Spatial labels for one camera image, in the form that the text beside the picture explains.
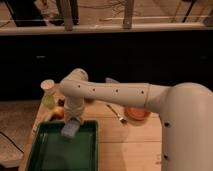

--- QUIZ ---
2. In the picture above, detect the blue sponge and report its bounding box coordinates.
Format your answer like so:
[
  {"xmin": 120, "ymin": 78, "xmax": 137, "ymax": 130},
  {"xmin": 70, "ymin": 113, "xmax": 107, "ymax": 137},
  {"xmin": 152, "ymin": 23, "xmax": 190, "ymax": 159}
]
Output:
[{"xmin": 61, "ymin": 118, "xmax": 80, "ymax": 139}]

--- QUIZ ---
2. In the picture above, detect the small apple-like fruit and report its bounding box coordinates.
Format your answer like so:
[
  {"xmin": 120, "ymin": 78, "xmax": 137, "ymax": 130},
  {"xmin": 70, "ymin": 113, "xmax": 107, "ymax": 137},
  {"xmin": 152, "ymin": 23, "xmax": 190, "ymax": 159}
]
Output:
[{"xmin": 52, "ymin": 106, "xmax": 64, "ymax": 119}]

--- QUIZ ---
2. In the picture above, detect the dark brown toy object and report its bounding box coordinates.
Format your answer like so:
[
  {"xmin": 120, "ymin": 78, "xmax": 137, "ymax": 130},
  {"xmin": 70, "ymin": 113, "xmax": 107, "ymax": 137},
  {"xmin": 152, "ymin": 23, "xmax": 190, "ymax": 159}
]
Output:
[{"xmin": 57, "ymin": 98, "xmax": 65, "ymax": 106}]

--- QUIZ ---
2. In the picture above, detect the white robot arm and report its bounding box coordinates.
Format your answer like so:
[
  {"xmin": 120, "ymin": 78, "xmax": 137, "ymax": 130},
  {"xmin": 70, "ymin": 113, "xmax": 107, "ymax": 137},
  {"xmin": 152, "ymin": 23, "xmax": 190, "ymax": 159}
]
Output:
[{"xmin": 59, "ymin": 68, "xmax": 213, "ymax": 171}]

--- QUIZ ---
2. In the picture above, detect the metal spoon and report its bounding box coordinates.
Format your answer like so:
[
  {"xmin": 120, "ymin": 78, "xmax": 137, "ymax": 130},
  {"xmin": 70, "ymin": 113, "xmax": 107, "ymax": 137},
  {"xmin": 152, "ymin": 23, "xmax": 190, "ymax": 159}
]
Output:
[{"xmin": 106, "ymin": 104, "xmax": 127, "ymax": 124}]

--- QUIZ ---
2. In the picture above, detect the green plastic tray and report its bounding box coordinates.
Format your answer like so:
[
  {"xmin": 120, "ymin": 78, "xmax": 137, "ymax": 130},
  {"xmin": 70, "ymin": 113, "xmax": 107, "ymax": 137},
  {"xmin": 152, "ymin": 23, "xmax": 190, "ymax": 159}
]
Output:
[{"xmin": 25, "ymin": 120, "xmax": 98, "ymax": 171}]

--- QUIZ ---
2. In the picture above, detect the orange round bowl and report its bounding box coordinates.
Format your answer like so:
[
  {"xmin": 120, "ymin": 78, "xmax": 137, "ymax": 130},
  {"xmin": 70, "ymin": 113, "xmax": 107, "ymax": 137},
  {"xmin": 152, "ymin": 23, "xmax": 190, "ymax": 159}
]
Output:
[{"xmin": 125, "ymin": 107, "xmax": 150, "ymax": 121}]

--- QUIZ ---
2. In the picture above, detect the black cable left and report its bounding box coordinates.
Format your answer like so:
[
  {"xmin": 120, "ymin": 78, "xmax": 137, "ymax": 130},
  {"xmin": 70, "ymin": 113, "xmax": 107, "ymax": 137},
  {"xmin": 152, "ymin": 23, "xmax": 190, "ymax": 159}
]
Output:
[{"xmin": 0, "ymin": 130, "xmax": 25, "ymax": 155}]

